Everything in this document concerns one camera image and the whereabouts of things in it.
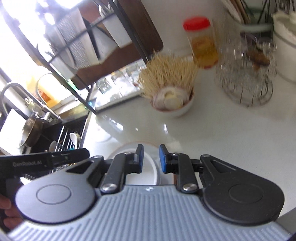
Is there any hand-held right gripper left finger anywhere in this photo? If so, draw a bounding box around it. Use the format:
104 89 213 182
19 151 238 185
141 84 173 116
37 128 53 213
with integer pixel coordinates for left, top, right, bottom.
66 144 145 194

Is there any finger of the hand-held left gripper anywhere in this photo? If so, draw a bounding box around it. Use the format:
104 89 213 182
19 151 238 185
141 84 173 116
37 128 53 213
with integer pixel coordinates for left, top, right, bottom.
45 148 90 166

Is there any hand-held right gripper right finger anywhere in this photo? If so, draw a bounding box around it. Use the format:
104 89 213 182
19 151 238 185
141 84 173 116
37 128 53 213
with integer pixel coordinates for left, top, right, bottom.
159 144 242 194

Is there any plain white bowl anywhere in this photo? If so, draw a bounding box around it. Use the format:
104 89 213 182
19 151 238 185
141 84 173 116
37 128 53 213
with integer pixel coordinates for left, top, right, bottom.
125 151 162 186

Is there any person's left hand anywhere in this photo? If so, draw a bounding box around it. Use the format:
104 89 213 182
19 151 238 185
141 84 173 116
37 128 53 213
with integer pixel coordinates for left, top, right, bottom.
0 193 23 232

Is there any white spoon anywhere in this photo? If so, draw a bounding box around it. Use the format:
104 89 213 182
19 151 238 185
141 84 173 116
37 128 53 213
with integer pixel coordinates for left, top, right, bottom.
69 132 78 150

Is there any stainless steel pot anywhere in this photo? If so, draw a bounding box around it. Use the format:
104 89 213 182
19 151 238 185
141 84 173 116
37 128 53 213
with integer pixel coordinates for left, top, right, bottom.
19 116 45 148

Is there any white cloth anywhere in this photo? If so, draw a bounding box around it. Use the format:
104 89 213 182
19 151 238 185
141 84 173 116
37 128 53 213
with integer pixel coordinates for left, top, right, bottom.
0 109 26 156

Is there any small ceramic bowl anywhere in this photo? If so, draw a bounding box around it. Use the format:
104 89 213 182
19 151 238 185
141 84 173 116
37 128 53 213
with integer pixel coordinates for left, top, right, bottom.
150 87 195 118

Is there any garlic bulb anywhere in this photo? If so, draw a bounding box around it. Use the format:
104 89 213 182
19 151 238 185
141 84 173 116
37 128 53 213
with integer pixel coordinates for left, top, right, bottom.
154 87 189 109

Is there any orange detergent bottle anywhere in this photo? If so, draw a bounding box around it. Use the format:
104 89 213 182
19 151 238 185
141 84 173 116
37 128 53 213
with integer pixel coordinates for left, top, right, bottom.
26 74 61 108

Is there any tray of drinking glasses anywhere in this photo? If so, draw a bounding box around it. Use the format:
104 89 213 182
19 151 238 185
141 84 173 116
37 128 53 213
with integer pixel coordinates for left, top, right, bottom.
94 59 149 112

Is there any tall chrome faucet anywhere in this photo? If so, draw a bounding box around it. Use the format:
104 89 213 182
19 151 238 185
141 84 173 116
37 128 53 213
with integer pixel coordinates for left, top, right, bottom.
0 83 62 122

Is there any slim chrome faucet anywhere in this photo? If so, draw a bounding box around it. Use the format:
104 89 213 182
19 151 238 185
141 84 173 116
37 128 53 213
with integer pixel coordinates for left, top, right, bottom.
36 73 75 93

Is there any dried noodle bundle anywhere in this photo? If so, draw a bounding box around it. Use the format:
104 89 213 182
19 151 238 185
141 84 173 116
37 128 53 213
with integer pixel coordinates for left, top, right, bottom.
137 52 200 98

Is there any black metal storage rack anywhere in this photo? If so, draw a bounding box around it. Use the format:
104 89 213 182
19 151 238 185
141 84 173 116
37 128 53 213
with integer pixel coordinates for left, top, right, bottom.
35 0 130 114

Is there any red-lid plastic jar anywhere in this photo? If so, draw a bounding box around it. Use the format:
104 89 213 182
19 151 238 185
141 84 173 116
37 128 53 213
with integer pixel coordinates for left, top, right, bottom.
183 17 219 69

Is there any set of crystal glass cups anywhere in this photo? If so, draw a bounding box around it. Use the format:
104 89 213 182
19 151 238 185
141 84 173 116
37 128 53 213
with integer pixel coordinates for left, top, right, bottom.
215 32 278 102

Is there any green chopstick holder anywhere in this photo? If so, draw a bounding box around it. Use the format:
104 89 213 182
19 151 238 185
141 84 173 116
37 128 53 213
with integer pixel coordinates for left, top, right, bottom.
225 7 275 32

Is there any white electric cooking pot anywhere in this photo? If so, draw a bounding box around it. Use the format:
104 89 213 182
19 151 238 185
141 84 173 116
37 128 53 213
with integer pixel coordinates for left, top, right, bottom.
271 8 296 82

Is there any wire cup rack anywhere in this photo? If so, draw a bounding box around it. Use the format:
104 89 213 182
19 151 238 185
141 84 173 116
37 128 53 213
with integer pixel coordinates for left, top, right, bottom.
216 67 275 107

